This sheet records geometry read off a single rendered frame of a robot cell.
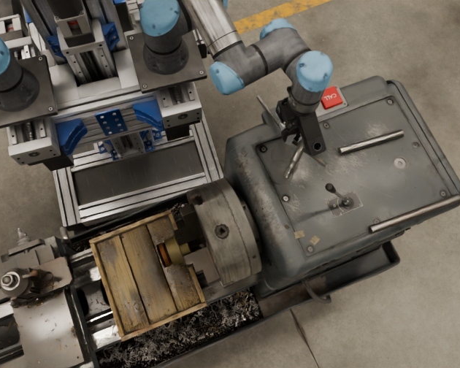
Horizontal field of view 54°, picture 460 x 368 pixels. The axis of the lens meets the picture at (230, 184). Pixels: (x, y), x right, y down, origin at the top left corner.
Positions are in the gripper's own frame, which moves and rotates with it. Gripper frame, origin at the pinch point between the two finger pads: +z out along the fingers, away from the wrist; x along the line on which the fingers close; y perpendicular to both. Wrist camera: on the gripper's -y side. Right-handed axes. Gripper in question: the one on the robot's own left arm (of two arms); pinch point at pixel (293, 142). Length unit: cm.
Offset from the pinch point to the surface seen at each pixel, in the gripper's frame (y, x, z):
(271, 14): 133, -70, 129
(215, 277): -24.0, 33.5, 19.4
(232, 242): -18.4, 26.0, 8.1
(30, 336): -17, 92, 33
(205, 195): -2.3, 27.7, 9.6
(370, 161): -12.1, -20.1, 5.0
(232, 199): -7.1, 21.3, 7.3
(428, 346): -87, -61, 131
